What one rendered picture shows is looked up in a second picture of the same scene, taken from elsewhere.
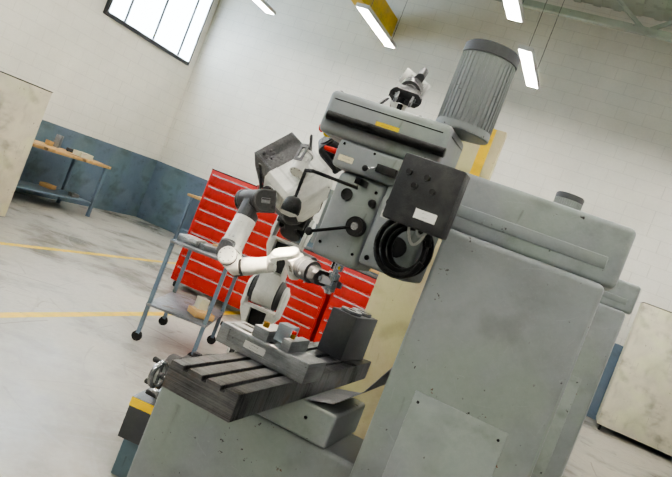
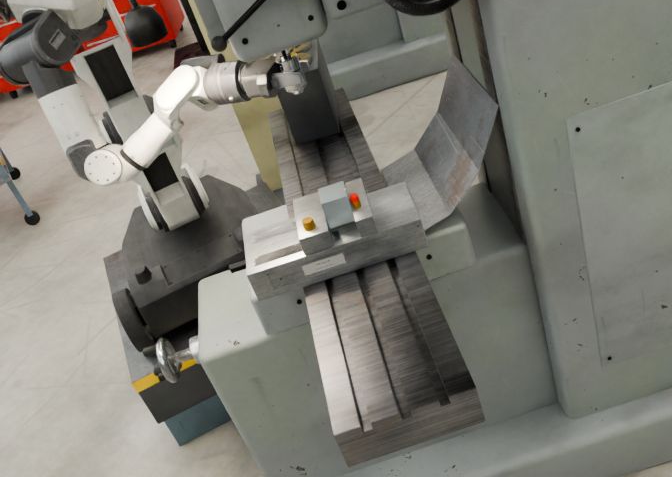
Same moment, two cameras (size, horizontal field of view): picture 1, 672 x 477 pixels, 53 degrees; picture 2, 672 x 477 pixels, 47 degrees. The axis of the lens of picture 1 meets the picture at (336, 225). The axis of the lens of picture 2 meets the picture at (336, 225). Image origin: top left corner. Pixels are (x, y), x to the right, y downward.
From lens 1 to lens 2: 1.21 m
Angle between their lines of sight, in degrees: 37
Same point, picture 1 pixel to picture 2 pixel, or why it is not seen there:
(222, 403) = (458, 413)
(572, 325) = not seen: outside the picture
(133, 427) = (166, 402)
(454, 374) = (605, 58)
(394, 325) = not seen: outside the picture
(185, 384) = (382, 439)
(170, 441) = (282, 411)
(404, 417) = (569, 159)
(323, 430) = (462, 249)
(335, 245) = (274, 27)
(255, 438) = not seen: hidden behind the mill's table
